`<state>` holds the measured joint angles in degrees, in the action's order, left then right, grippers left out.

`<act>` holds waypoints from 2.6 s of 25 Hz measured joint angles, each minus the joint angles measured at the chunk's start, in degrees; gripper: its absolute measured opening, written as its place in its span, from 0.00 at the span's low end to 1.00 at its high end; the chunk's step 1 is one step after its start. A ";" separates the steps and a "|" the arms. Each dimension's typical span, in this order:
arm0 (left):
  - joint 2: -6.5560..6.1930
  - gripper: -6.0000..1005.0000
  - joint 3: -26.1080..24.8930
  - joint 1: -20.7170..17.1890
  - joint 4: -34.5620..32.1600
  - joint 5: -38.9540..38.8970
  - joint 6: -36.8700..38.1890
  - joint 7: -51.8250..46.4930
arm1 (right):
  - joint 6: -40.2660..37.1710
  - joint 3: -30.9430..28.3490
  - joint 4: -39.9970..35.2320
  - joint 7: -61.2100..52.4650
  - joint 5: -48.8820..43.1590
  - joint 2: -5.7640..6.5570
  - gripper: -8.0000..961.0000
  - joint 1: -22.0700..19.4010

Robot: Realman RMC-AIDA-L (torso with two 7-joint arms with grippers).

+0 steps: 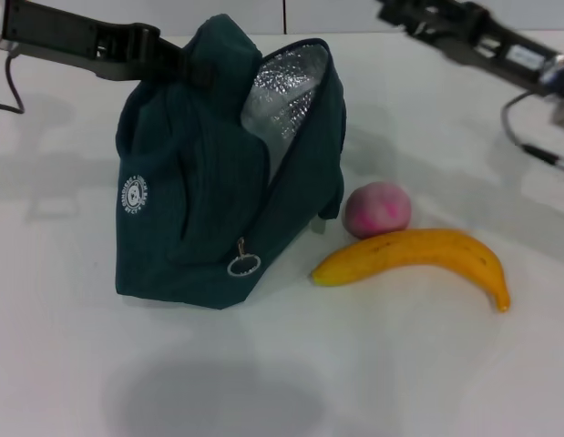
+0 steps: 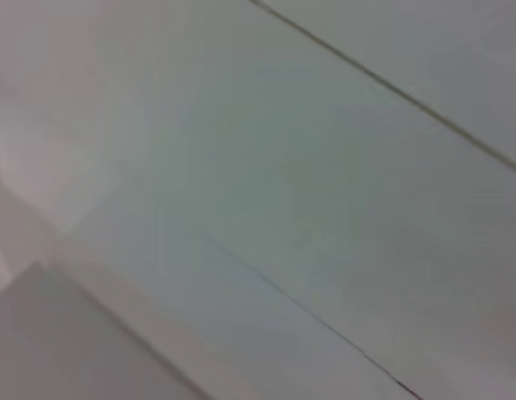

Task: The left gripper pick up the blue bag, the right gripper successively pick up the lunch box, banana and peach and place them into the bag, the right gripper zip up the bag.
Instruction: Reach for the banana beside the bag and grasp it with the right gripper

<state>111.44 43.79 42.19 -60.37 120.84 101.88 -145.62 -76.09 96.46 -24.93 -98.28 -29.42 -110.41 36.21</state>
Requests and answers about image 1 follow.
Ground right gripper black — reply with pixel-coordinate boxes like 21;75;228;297
376;0;564;99

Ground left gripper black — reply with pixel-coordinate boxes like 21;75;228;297
2;0;219;90

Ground dark teal insulated lunch bag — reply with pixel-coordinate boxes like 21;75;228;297
113;15;349;310

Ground pink peach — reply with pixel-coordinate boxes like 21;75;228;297
344;180;413;240

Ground yellow banana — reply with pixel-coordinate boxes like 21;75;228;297
311;229;511;313

